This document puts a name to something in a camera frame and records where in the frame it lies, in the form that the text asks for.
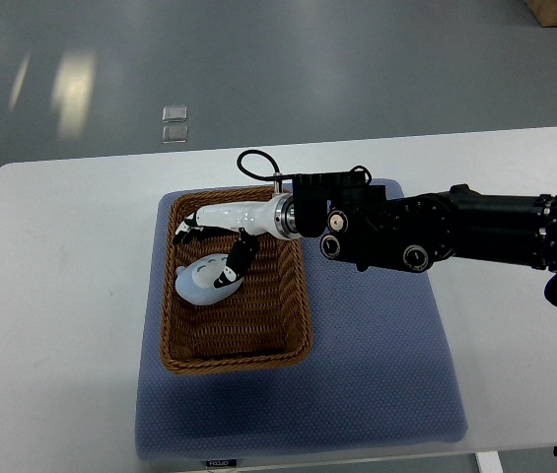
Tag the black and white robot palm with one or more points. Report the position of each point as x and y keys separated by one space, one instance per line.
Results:
x=254 y=217

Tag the blue and white plush toy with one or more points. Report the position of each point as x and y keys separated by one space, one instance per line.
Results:
x=195 y=283

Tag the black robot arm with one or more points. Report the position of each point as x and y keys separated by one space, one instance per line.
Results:
x=359 y=224

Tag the brown wicker basket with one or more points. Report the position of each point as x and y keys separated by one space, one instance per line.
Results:
x=265 y=324

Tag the lower metal floor plate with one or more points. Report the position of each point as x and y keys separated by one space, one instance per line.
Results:
x=174 y=134

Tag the metal floor plate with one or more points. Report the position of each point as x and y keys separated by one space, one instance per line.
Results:
x=175 y=113
x=174 y=134

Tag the upper metal floor plate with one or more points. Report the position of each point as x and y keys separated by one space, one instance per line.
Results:
x=175 y=113

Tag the blue quilted mat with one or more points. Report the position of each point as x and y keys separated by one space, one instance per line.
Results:
x=379 y=373

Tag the white table leg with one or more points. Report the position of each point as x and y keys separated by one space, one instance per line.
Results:
x=489 y=462

